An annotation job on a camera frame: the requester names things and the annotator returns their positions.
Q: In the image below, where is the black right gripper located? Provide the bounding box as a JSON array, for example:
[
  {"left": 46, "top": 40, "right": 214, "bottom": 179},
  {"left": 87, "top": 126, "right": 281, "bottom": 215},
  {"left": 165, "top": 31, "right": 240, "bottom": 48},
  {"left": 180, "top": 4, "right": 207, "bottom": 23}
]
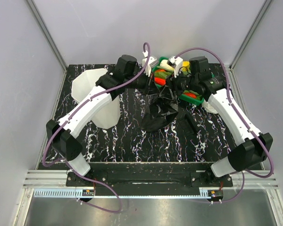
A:
[{"left": 159, "top": 68, "right": 199, "bottom": 100}]

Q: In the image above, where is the black trash bag roll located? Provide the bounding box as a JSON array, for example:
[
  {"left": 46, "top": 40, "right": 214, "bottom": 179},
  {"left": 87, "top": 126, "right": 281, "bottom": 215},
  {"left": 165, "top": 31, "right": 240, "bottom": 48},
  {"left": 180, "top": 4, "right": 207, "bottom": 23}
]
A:
[{"left": 178, "top": 113, "right": 200, "bottom": 136}]

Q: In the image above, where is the white faceted trash bin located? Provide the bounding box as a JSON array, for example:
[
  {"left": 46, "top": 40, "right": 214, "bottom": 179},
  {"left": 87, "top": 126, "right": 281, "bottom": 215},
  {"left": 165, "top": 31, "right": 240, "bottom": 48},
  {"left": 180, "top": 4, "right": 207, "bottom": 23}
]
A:
[{"left": 71, "top": 68, "right": 120, "bottom": 129}]

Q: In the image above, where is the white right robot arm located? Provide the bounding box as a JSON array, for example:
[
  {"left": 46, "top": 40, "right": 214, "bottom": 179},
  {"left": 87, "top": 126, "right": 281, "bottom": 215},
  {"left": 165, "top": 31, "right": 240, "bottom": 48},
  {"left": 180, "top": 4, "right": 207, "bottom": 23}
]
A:
[{"left": 167, "top": 56, "right": 273, "bottom": 186}]

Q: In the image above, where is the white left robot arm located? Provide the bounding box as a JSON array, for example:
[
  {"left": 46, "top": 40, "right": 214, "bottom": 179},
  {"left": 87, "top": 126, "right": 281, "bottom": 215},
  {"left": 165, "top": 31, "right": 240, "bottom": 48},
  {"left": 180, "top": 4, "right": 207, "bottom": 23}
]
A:
[{"left": 45, "top": 51, "right": 156, "bottom": 186}]

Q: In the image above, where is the orange carrot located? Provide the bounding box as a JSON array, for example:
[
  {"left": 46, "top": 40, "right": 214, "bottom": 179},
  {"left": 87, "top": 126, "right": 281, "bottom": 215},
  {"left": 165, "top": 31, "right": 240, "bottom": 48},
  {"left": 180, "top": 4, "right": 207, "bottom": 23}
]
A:
[{"left": 154, "top": 77, "right": 166, "bottom": 86}]

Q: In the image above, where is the white and yellow cabbage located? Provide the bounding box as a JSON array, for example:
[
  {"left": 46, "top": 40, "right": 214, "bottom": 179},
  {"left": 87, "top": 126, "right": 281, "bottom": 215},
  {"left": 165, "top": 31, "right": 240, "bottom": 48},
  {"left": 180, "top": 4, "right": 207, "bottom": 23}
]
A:
[{"left": 158, "top": 59, "right": 190, "bottom": 72}]

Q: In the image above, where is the green plastic vegetable tray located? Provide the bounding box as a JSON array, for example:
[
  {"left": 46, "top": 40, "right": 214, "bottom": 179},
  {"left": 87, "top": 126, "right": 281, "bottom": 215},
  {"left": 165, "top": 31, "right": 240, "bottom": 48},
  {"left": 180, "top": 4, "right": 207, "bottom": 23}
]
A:
[{"left": 154, "top": 56, "right": 214, "bottom": 106}]

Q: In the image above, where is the crumpled white paper ball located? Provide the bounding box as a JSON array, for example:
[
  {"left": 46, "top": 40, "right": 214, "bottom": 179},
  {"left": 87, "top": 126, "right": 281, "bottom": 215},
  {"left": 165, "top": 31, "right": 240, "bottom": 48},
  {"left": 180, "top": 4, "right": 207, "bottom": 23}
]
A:
[{"left": 202, "top": 100, "right": 218, "bottom": 114}]

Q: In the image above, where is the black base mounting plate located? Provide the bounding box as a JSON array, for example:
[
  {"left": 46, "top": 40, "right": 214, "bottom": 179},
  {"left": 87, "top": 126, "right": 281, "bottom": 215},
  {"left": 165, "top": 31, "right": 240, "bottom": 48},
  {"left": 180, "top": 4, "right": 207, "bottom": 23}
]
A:
[{"left": 37, "top": 162, "right": 261, "bottom": 196}]

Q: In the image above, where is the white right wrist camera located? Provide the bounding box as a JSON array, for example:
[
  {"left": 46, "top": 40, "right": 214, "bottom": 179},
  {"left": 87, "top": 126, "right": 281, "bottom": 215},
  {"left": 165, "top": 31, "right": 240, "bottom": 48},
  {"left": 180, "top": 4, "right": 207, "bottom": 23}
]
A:
[{"left": 167, "top": 56, "right": 183, "bottom": 78}]

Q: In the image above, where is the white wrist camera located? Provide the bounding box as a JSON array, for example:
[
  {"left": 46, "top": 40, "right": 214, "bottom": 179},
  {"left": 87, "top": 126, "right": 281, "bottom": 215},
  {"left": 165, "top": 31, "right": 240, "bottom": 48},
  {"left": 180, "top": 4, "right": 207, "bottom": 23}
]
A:
[
  {"left": 167, "top": 56, "right": 183, "bottom": 78},
  {"left": 142, "top": 56, "right": 159, "bottom": 77}
]

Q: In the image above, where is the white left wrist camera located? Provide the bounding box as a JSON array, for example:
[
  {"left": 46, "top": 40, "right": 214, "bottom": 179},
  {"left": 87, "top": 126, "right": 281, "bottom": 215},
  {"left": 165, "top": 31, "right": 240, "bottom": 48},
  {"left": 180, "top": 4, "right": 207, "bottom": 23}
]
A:
[{"left": 142, "top": 56, "right": 159, "bottom": 77}]

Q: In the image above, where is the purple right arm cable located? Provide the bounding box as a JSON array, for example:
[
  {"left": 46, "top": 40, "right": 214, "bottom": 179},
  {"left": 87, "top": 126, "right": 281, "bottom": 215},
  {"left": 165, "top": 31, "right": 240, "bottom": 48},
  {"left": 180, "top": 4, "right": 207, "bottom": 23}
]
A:
[{"left": 174, "top": 47, "right": 275, "bottom": 203}]

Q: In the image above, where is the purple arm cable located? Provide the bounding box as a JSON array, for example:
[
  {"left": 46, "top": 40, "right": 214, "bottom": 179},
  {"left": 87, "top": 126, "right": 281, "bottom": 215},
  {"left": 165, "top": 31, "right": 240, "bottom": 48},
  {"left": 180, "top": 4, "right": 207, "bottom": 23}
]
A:
[
  {"left": 174, "top": 47, "right": 275, "bottom": 203},
  {"left": 42, "top": 42, "right": 153, "bottom": 214}
]

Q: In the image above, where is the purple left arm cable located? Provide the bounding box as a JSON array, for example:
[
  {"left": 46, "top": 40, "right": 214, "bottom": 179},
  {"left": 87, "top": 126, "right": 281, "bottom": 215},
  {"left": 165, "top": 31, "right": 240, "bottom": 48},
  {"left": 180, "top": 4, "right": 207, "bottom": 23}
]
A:
[{"left": 42, "top": 42, "right": 153, "bottom": 214}]

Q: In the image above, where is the aluminium rail with slots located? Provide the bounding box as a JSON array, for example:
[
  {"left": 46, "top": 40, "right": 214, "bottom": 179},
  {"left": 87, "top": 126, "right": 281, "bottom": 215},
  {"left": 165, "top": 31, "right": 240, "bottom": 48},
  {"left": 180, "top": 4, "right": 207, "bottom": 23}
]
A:
[{"left": 23, "top": 170, "right": 278, "bottom": 199}]

